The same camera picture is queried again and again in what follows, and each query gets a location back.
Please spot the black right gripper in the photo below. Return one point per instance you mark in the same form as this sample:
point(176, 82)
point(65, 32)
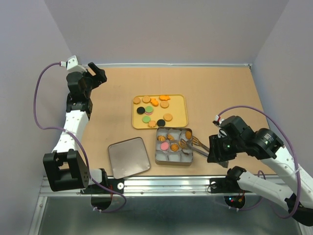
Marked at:
point(216, 152)

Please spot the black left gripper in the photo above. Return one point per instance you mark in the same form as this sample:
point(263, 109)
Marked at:
point(98, 79)

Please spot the metal serving tongs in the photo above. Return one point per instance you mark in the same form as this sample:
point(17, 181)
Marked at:
point(197, 146)

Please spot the plain round tan cookie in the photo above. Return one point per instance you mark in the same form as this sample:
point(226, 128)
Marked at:
point(136, 100)

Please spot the gold tin lid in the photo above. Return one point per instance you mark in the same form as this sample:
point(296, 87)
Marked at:
point(128, 158)

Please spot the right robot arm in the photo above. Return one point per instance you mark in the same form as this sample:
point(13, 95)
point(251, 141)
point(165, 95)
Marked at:
point(296, 196)

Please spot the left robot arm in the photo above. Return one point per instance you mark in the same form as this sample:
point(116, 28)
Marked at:
point(67, 166)

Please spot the gold square cookie tin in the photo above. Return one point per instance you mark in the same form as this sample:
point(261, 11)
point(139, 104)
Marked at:
point(169, 150)

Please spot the black sandwich cookie left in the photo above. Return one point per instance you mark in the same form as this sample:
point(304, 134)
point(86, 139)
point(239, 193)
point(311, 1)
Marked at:
point(140, 110)

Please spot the black sandwich cookie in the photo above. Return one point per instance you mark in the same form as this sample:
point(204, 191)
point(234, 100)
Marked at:
point(161, 123)
point(140, 110)

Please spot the green sandwich cookie upper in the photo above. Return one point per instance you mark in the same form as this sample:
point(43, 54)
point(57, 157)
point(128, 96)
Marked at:
point(149, 109)

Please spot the green sandwich cookie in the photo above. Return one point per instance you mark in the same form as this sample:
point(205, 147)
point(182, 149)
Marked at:
point(149, 109)
point(146, 119)

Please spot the yellow cookie tray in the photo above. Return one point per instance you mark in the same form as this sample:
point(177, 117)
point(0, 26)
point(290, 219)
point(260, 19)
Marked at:
point(177, 108)

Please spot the dotted round biscuit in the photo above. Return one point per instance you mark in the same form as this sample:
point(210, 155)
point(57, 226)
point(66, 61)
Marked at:
point(167, 117)

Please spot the orange fish cookie top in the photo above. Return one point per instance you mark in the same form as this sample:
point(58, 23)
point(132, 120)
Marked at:
point(164, 97)

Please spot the flower shaped tan cookie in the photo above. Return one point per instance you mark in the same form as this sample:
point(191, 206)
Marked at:
point(152, 124)

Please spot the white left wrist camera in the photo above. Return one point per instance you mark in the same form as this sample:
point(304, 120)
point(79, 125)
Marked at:
point(72, 64)

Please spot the aluminium front rail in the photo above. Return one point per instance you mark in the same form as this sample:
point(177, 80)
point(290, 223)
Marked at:
point(154, 186)

